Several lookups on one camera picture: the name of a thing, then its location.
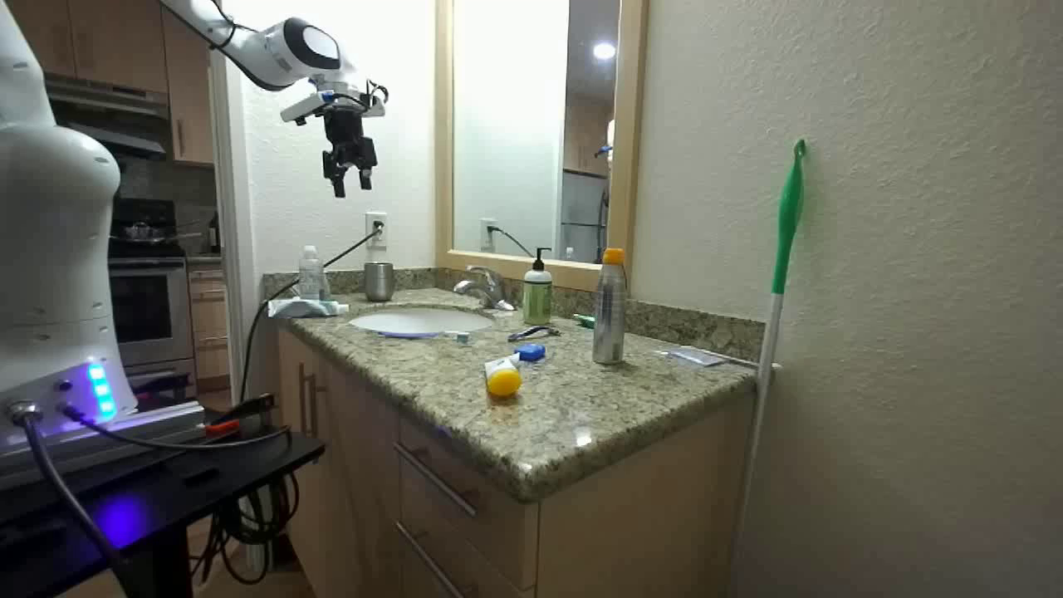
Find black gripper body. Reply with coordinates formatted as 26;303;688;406
320;95;381;178

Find silver metal cup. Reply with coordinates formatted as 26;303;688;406
361;258;398;305

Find chrome faucet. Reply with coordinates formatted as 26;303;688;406
451;261;517;316

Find clear plastic water bottle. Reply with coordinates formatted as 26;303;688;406
296;241;330;303

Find wood framed mirror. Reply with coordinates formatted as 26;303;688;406
433;0;651;296

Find white sink basin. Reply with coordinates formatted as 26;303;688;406
350;303;499;342

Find green soap pump bottle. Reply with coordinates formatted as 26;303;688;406
517;246;557;329

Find stainless oven stove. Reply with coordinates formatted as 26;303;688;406
107;197;198;381

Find range hood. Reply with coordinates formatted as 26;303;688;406
42;74;177;158

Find yellow ball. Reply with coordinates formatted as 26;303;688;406
480;363;525;406

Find wooden upper cabinets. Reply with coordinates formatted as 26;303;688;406
4;0;216;168

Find wooden vanity cabinet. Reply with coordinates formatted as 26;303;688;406
271;323;757;598

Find robot control box blue lights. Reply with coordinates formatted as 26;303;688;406
0;351;210;483

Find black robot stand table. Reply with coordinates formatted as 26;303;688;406
0;427;330;598

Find clear plastic bag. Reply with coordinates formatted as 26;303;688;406
651;342;736;371

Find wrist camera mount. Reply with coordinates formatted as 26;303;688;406
278;75;392;126

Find white wall outlet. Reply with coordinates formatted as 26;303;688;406
361;205;392;251

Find black power cable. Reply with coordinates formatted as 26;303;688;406
233;224;384;406

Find black cable bundle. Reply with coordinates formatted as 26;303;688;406
190;468;305;590

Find green and white mop handle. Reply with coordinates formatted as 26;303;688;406
725;135;812;598

